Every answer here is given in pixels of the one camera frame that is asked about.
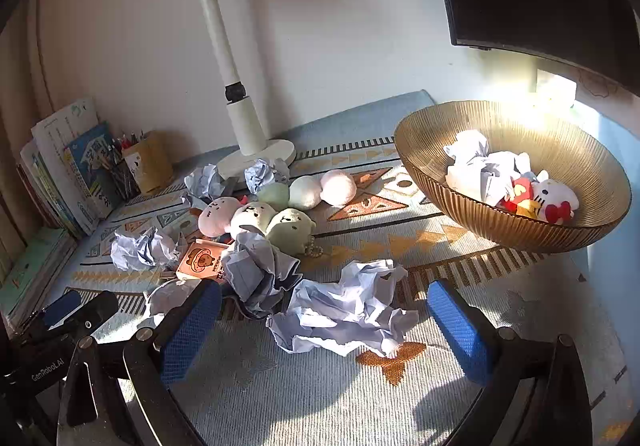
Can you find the crumpled paper by lamp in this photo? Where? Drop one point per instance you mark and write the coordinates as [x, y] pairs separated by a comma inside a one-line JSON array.
[[263, 172]]

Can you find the light green plush ball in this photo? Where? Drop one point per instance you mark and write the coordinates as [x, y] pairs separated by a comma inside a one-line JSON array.
[[275, 194]]

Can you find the black mesh pen cup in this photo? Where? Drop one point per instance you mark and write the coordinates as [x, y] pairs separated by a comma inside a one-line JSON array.
[[117, 167]]

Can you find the white red plush toy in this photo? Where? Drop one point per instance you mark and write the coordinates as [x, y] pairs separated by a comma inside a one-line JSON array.
[[545, 200]]

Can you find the orange cartoon card box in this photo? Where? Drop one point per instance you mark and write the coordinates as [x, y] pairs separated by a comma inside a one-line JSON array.
[[202, 261]]

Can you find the white plush ball back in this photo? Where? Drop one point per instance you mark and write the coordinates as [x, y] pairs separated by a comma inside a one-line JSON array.
[[304, 193]]

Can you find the pink plush ball face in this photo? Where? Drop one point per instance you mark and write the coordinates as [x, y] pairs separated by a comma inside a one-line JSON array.
[[215, 219]]

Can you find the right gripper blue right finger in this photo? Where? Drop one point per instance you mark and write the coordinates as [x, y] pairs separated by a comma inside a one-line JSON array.
[[531, 392]]

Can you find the cream plush ball face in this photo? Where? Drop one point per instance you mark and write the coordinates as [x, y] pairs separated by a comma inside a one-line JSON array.
[[252, 217]]

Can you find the wooden pen holder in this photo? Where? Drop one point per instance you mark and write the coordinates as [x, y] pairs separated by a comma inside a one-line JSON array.
[[148, 163]]

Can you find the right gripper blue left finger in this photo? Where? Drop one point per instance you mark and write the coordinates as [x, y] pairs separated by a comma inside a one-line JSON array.
[[155, 359]]

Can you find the large white paper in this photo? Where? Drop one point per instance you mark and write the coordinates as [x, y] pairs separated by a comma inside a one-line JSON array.
[[354, 312]]

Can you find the green plush ball face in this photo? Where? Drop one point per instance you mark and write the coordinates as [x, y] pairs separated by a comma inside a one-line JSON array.
[[290, 230]]

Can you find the amber ribbed glass bowl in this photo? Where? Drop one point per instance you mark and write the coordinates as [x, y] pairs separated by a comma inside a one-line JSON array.
[[555, 144]]

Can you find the pink plush ball back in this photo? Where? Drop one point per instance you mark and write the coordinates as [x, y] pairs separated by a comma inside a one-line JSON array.
[[338, 188]]

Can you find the patterned blue table mat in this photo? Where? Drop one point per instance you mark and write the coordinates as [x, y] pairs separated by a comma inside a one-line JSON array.
[[242, 389]]

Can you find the white desk lamp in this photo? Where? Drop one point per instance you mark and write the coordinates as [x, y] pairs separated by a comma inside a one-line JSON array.
[[247, 130]]

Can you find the crumpled paper behind plushes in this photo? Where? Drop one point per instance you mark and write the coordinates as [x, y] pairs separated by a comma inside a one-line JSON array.
[[203, 185]]

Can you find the stack of books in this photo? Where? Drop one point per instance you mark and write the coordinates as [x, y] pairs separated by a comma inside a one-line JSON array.
[[55, 167]]

